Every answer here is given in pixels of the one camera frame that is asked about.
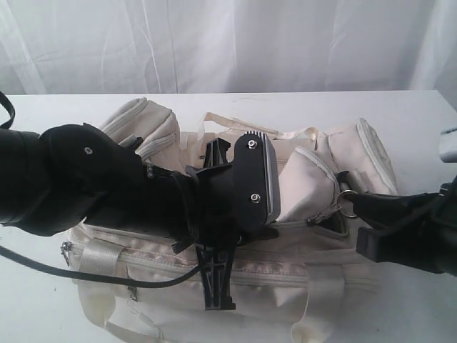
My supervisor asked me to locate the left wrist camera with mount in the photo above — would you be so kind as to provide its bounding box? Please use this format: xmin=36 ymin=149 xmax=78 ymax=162
xmin=186 ymin=130 xmax=281 ymax=236

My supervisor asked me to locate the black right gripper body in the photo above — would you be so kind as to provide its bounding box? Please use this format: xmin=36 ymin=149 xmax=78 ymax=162
xmin=403 ymin=182 xmax=457 ymax=278

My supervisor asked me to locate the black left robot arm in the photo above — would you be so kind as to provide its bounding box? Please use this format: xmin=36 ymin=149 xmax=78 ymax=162
xmin=1 ymin=124 xmax=281 ymax=310

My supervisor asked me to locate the white curtain backdrop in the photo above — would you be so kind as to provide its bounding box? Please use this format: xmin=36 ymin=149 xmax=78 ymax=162
xmin=1 ymin=1 xmax=456 ymax=97

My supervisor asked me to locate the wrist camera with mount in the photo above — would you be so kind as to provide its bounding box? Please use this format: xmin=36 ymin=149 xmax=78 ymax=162
xmin=438 ymin=127 xmax=457 ymax=163
xmin=186 ymin=130 xmax=281 ymax=236

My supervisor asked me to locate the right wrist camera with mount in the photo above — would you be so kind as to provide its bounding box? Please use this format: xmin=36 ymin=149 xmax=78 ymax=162
xmin=438 ymin=127 xmax=457 ymax=163

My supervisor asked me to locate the cream fabric duffel bag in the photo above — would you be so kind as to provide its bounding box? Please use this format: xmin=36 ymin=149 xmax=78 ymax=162
xmin=61 ymin=97 xmax=397 ymax=342

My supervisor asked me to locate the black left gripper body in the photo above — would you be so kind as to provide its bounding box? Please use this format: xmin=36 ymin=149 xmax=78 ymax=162
xmin=171 ymin=166 xmax=279 ymax=254

